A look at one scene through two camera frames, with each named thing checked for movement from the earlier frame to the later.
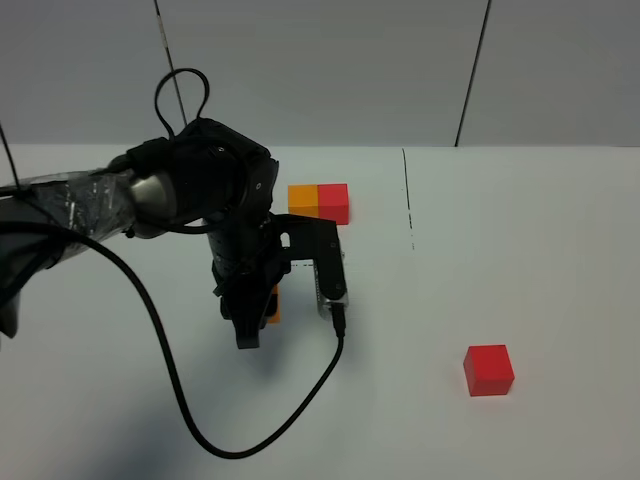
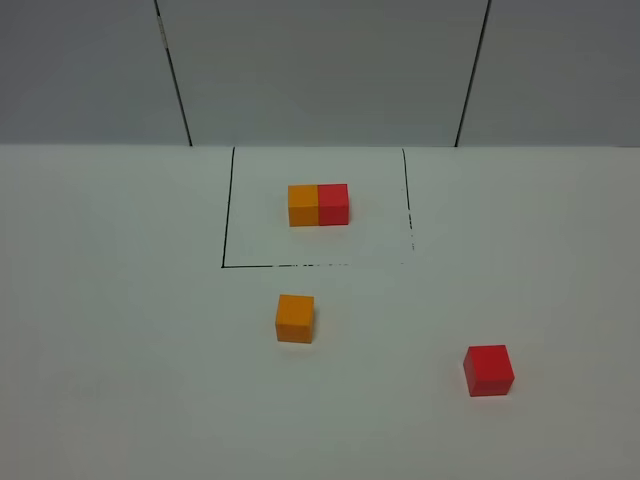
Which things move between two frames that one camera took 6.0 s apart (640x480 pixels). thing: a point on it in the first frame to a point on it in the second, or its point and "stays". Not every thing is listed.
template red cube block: x=333 y=202 stays
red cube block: x=488 y=370 stays
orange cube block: x=276 y=316 to x=294 y=318
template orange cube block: x=303 y=200 stays
